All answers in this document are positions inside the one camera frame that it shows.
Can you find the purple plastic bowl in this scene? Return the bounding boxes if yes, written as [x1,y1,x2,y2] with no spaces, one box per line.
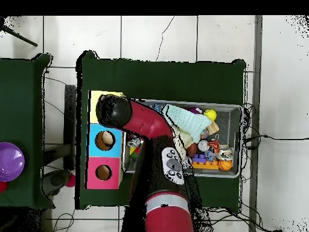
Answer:
[0,141,25,182]

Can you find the mint waffle cloth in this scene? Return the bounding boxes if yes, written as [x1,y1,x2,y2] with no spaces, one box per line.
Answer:
[161,104,212,143]

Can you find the yellow smiley ball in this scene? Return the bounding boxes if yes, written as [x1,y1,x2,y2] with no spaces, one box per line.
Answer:
[203,108,217,121]

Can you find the orange building block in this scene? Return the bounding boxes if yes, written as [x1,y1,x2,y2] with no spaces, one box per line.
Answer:
[191,159,219,170]

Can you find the thin black rod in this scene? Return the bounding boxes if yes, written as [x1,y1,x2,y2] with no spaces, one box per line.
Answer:
[0,24,38,47]

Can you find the small brown football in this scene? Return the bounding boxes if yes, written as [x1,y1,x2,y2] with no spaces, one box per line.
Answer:
[186,143,199,157]

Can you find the wooden box with three holes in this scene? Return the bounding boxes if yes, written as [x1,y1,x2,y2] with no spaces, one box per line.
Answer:
[85,90,126,190]

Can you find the dark green side tablecloth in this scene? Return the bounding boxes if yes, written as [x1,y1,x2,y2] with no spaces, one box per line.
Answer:
[0,53,54,210]

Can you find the small wooden block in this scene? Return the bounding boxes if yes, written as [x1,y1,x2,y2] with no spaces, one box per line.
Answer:
[207,121,220,136]

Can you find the orange striped tiger plush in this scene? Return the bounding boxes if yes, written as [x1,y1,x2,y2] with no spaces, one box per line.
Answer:
[207,140,221,154]

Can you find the small orange basketball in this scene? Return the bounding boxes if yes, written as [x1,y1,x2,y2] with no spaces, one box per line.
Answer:
[218,159,233,172]

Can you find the black floor cable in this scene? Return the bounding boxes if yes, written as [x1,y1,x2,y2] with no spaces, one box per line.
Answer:
[243,134,309,141]

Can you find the shallow clear mesh bin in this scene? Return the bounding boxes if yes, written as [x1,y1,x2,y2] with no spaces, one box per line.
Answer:
[121,98,243,178]

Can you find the crushed silver can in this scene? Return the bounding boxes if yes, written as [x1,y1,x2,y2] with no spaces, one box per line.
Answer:
[197,140,209,152]

